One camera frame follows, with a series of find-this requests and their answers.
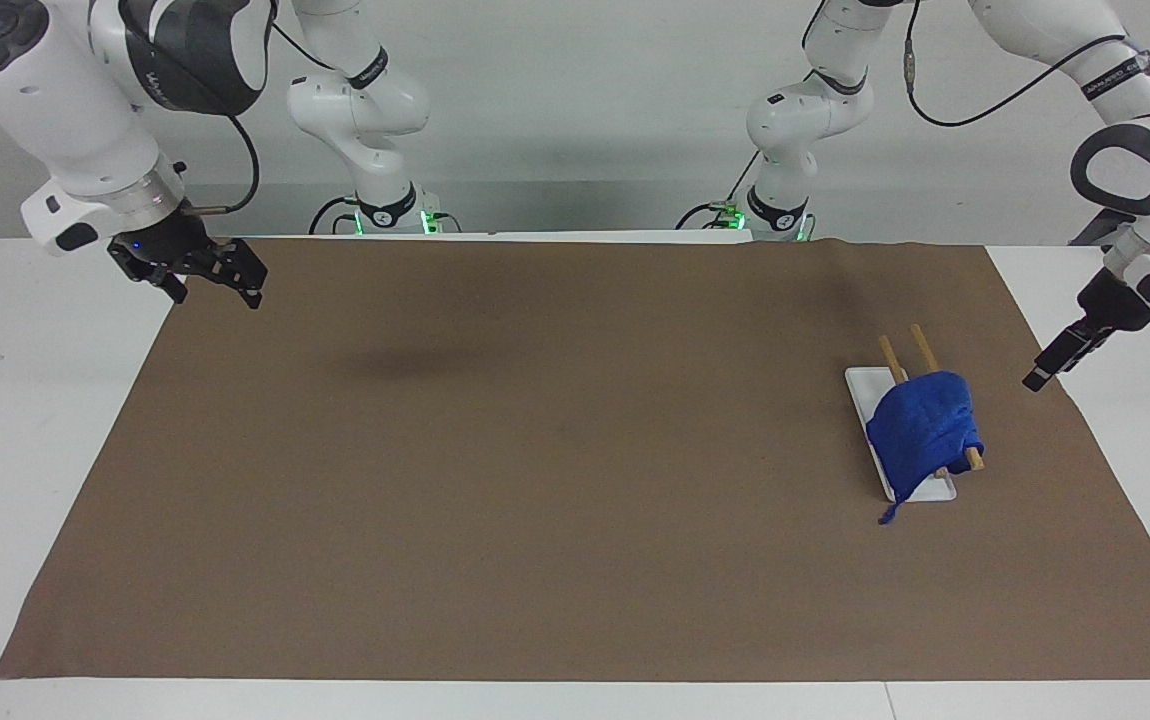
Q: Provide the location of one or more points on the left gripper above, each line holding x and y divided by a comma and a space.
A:
1115, 305

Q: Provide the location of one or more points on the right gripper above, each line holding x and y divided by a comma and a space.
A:
160, 240

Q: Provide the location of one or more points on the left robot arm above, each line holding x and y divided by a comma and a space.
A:
805, 110

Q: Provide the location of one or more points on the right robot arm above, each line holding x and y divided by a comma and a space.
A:
55, 100

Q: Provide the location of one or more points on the blue towel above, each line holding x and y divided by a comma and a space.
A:
920, 425

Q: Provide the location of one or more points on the wooden rod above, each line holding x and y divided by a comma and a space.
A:
924, 345
892, 356

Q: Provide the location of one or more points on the white rack base plate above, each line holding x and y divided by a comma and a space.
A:
863, 392

